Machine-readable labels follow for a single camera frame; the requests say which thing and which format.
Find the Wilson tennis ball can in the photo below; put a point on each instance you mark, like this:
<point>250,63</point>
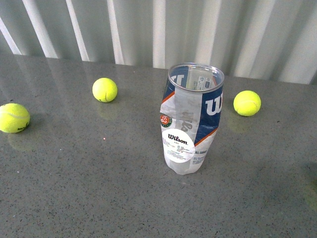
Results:
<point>190,114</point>

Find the middle tennis ball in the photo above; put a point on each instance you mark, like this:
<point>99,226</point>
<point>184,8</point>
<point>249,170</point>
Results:
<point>247,103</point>

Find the far left tennis ball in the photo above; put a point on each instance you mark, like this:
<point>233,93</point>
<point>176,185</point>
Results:
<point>14,118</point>

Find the white pleated curtain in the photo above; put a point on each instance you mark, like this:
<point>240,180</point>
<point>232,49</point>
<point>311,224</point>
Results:
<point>262,39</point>

